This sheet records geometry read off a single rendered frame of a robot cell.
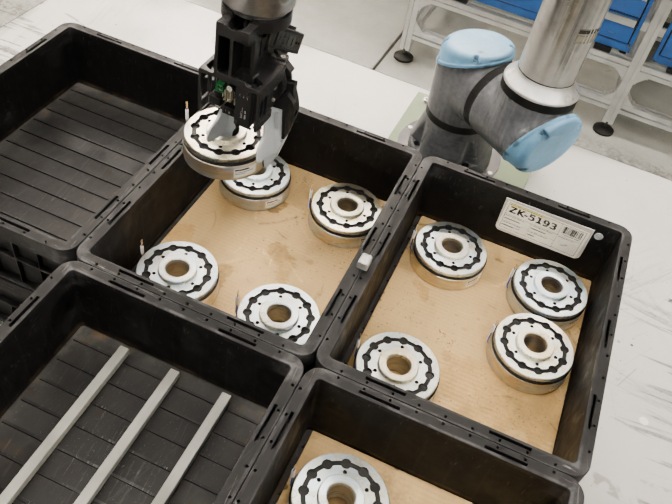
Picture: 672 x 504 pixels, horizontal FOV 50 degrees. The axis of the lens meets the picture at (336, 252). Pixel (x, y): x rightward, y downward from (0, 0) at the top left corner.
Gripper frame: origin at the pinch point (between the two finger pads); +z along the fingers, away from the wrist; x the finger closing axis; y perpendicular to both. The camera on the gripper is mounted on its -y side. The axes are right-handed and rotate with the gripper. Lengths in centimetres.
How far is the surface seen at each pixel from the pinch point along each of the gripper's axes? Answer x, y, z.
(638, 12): 51, -192, 50
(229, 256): -0.1, 3.3, 16.9
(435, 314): 28.2, -1.2, 16.0
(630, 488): 61, 3, 28
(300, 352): 16.7, 19.6, 6.5
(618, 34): 49, -192, 60
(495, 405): 39.0, 8.5, 15.7
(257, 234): 1.2, -2.3, 16.9
